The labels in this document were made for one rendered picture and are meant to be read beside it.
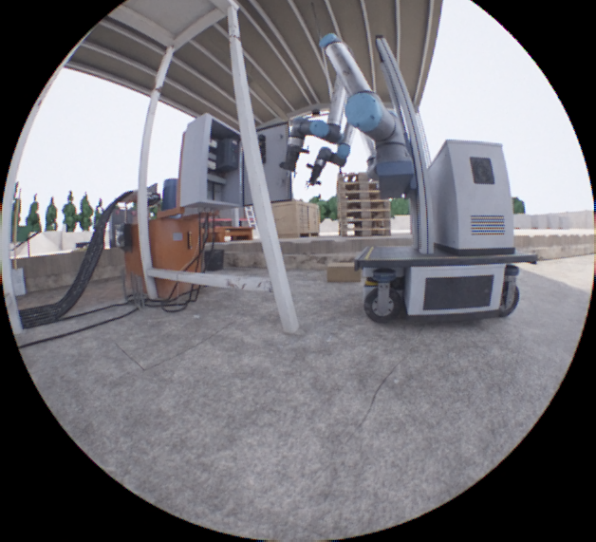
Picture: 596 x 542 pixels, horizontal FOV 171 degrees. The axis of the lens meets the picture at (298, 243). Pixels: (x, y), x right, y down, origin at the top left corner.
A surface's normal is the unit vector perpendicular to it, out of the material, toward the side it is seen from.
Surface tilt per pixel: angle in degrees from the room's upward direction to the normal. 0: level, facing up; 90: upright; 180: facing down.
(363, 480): 0
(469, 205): 90
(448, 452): 0
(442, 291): 90
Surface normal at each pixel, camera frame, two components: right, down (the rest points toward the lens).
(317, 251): -0.36, 0.07
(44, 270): 0.93, -0.03
